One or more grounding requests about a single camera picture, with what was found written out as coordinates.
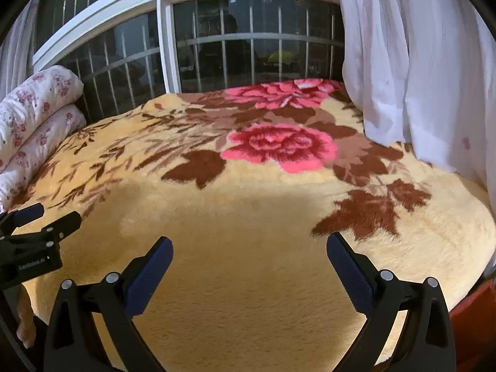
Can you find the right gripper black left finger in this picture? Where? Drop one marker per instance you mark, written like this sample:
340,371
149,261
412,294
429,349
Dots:
73,342

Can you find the person's left hand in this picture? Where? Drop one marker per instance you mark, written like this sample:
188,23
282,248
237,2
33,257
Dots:
26,331

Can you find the white curtain right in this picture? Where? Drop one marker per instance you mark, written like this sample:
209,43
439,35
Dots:
423,72

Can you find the white curtain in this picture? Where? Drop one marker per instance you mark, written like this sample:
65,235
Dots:
423,72
16,49

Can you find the white window frame with bars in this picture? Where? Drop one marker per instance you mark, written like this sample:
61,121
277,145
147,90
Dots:
127,52

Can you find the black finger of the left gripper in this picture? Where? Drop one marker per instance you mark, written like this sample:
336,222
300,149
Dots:
60,228
10,221

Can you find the folded floral white quilt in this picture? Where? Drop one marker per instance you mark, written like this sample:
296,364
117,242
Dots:
36,117

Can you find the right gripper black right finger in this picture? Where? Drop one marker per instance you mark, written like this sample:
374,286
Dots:
426,342

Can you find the white curtain left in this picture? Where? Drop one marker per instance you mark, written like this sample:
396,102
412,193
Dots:
16,49

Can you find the yellow floral fleece blanket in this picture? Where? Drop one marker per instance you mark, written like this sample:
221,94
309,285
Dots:
248,190

